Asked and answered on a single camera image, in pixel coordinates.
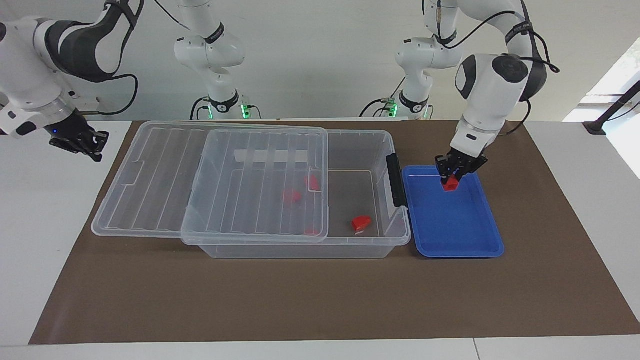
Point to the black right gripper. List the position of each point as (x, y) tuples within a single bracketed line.
[(72, 132)]

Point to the blue plastic tray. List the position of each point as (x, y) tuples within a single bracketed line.
[(450, 225)]

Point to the brown table mat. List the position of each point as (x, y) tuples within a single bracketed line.
[(320, 300)]

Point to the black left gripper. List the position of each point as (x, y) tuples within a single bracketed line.
[(462, 161)]

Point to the clear ribbed box lid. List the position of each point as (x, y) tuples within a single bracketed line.
[(150, 190)]

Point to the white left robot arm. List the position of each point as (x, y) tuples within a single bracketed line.
[(492, 85)]

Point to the black stand with pole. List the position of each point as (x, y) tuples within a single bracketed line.
[(595, 127)]

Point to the red block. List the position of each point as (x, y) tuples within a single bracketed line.
[(451, 186), (291, 196), (312, 183), (310, 232), (361, 223)]

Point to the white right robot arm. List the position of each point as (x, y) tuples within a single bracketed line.
[(25, 85)]

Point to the bright window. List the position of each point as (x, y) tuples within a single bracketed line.
[(625, 70)]

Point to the clear plastic storage box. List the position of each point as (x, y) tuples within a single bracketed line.
[(300, 251)]

